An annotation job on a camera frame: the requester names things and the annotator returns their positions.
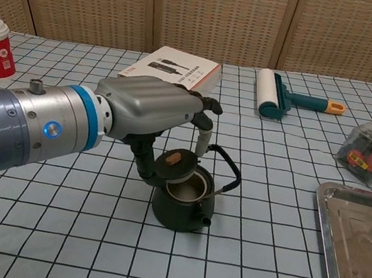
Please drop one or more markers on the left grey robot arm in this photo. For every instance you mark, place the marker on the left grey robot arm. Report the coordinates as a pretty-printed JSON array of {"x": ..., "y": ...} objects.
[{"x": 22, "y": 128}]

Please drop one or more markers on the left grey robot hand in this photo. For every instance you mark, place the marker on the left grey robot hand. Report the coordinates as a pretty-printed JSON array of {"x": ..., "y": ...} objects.
[{"x": 149, "y": 103}]

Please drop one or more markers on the white cardboard product box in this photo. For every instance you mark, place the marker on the white cardboard product box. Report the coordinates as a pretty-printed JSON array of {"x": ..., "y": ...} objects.
[{"x": 183, "y": 70}]

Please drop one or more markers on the black teapot lid wooden knob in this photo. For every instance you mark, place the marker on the black teapot lid wooden knob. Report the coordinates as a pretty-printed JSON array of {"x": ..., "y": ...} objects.
[{"x": 174, "y": 165}]

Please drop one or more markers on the black cast iron teapot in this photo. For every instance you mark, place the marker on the black cast iron teapot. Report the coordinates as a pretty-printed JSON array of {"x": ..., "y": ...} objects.
[{"x": 177, "y": 213}]

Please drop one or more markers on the woven rattan folding screen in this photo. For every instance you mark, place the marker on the woven rattan folding screen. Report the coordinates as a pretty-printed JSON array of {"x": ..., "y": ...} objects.
[{"x": 208, "y": 13}]

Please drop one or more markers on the teal lint roller yellow tip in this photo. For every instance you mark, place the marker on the teal lint roller yellow tip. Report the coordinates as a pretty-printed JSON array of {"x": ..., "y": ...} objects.
[{"x": 269, "y": 96}]

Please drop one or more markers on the blue checked tablecloth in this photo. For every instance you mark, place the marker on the blue checked tablecloth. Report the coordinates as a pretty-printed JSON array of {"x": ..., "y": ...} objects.
[{"x": 47, "y": 230}]

